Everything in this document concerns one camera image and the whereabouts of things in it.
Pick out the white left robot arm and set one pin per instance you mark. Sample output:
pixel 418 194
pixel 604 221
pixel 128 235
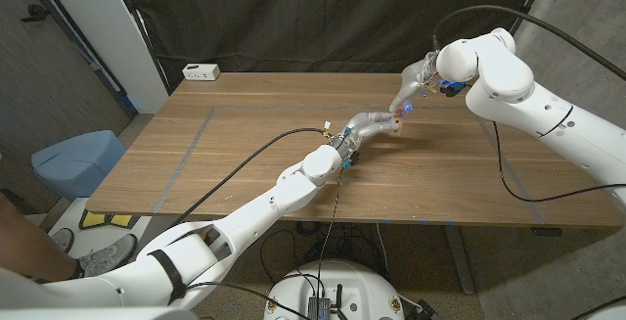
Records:
pixel 264 207

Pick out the wooden block with holes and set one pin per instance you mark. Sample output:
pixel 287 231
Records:
pixel 397 124

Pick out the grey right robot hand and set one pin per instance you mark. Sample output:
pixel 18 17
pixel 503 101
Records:
pixel 415 80

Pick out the blue stool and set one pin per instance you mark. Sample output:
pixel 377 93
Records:
pixel 78 163

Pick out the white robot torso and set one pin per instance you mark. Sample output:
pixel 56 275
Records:
pixel 362 286

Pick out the grey sneaker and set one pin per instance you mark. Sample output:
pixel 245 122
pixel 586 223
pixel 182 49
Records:
pixel 107 256
pixel 61 241

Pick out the grey electronics box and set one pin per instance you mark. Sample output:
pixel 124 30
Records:
pixel 318 308

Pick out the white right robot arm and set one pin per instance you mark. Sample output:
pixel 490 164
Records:
pixel 533 100

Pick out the white floor base plate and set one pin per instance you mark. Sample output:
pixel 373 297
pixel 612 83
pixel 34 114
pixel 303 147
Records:
pixel 68 210

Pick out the white power strip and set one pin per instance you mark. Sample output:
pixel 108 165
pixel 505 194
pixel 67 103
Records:
pixel 200 71

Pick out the yellow and black mat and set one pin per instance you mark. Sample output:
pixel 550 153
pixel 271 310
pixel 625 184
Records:
pixel 98 219

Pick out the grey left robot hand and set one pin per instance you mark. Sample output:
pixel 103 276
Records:
pixel 362 128

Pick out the person's bare leg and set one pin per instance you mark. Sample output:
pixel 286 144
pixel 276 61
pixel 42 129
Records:
pixel 29 251

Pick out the black curtain backdrop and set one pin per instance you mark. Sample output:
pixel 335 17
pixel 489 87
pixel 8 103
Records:
pixel 318 16

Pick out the grey table leg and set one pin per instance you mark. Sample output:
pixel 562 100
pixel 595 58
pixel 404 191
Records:
pixel 460 261

